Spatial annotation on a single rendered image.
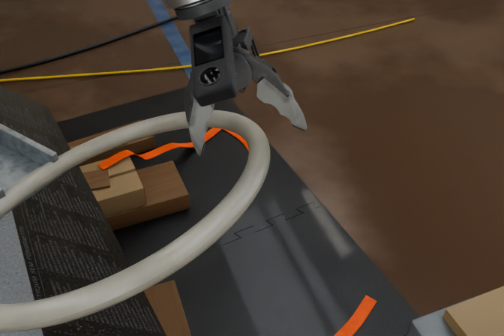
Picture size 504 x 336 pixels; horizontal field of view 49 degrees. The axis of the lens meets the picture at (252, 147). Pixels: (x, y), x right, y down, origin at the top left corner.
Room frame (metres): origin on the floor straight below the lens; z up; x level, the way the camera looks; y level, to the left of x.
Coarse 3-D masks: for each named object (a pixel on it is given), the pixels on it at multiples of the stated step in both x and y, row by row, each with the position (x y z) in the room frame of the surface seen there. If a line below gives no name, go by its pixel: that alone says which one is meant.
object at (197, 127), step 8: (192, 112) 0.58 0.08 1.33; (200, 112) 0.58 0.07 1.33; (208, 112) 0.58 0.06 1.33; (192, 120) 0.58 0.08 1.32; (200, 120) 0.57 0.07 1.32; (192, 128) 0.57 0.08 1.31; (200, 128) 0.57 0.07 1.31; (192, 136) 0.57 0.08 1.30; (200, 136) 0.57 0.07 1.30; (200, 144) 0.57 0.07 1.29; (200, 152) 0.57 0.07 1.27
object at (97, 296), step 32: (128, 128) 0.78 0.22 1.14; (160, 128) 0.78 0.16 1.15; (224, 128) 0.71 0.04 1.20; (256, 128) 0.64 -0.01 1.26; (64, 160) 0.73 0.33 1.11; (256, 160) 0.54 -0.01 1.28; (32, 192) 0.68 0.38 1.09; (256, 192) 0.49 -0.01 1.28; (224, 224) 0.43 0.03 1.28; (160, 256) 0.38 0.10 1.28; (192, 256) 0.39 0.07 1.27; (96, 288) 0.35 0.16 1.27; (128, 288) 0.35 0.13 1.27; (0, 320) 0.34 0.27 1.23; (32, 320) 0.33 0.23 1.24; (64, 320) 0.33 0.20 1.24
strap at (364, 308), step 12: (216, 132) 2.20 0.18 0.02; (228, 132) 2.20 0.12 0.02; (168, 144) 1.99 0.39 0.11; (180, 144) 2.04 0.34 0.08; (192, 144) 2.09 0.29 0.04; (120, 156) 1.78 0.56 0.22; (144, 156) 1.89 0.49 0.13; (372, 300) 1.20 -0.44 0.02; (360, 312) 1.15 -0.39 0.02; (348, 324) 1.10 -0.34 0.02; (360, 324) 1.10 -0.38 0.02
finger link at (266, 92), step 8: (264, 80) 0.58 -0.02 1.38; (264, 88) 0.57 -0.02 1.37; (272, 88) 0.57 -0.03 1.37; (288, 88) 0.62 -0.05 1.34; (256, 96) 0.57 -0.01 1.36; (264, 96) 0.57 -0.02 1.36; (272, 96) 0.57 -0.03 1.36; (280, 96) 0.57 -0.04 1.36; (272, 104) 0.57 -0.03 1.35; (280, 104) 0.57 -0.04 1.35; (288, 104) 0.57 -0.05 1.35; (296, 104) 0.57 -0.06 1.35; (280, 112) 0.57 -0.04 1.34; (288, 112) 0.56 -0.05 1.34; (296, 112) 0.57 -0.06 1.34; (296, 120) 0.56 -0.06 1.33; (304, 120) 0.57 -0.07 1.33; (304, 128) 0.57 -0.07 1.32
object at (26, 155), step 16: (0, 128) 0.81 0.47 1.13; (0, 144) 0.81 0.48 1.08; (16, 144) 0.78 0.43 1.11; (32, 144) 0.76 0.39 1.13; (0, 160) 0.76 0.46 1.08; (16, 160) 0.76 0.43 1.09; (32, 160) 0.76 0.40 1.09; (48, 160) 0.73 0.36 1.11; (0, 176) 0.72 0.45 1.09; (16, 176) 0.72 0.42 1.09; (0, 192) 0.64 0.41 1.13
